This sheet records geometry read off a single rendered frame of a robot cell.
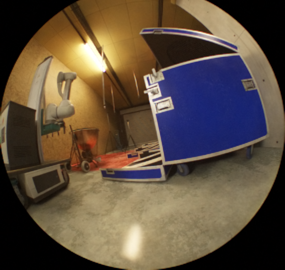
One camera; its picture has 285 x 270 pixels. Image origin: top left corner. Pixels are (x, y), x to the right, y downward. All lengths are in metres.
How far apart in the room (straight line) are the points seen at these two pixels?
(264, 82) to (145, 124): 7.84
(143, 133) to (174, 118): 7.39
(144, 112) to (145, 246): 8.23
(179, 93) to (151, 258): 0.95
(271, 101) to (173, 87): 1.05
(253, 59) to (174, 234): 1.50
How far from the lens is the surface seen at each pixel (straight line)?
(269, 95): 1.28
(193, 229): 0.50
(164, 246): 0.46
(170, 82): 0.86
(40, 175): 1.02
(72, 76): 1.62
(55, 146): 2.83
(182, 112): 0.77
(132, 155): 2.25
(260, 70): 1.32
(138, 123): 8.21
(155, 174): 0.89
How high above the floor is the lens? 0.41
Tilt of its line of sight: 6 degrees up
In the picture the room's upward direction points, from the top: 11 degrees counter-clockwise
